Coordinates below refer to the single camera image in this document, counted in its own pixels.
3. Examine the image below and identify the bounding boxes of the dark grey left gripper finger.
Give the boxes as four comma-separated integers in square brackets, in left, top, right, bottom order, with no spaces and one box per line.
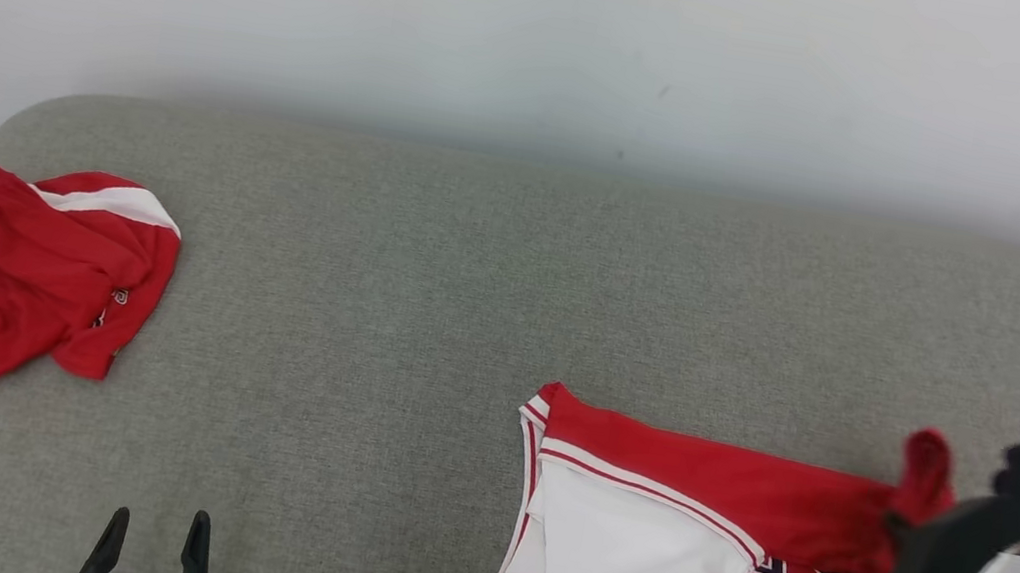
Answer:
[178,508,221,573]
[74,501,133,573]

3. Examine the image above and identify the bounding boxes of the red jersey with white sleeves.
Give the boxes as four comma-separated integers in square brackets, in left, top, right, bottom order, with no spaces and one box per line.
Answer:
[477,364,991,573]

